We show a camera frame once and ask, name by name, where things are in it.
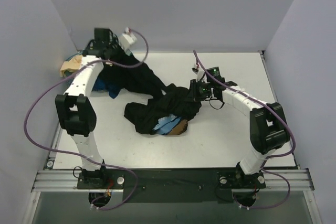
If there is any teal plastic basket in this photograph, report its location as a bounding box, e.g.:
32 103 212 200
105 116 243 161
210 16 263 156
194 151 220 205
64 49 132 80

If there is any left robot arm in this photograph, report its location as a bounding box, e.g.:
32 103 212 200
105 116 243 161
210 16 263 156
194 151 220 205
55 28 119 188

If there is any cream t shirt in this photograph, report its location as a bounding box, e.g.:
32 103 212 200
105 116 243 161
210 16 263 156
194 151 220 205
59 55 82 78

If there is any black graphic t shirt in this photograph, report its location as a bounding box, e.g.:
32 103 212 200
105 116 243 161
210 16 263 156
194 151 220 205
124 86 202 136

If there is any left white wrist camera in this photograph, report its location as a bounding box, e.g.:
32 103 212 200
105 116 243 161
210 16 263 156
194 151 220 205
118 27 137 51

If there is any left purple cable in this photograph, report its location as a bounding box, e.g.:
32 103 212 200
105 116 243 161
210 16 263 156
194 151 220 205
23 27 150 211

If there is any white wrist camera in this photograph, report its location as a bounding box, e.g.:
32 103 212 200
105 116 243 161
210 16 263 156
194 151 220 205
118 27 137 51
192 62 206 82

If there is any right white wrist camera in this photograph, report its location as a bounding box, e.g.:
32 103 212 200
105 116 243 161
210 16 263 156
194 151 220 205
192 62 206 82

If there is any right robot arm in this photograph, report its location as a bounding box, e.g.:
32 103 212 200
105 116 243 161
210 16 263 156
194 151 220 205
187 64 290 187

